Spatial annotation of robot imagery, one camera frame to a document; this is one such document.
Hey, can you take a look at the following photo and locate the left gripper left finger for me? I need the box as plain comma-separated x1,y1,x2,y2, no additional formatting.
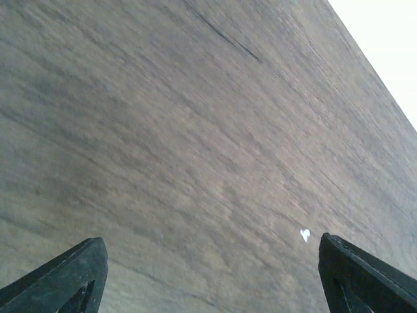
1,237,108,312

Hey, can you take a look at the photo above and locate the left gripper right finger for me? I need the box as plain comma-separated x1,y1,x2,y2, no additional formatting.
318,233,416,312

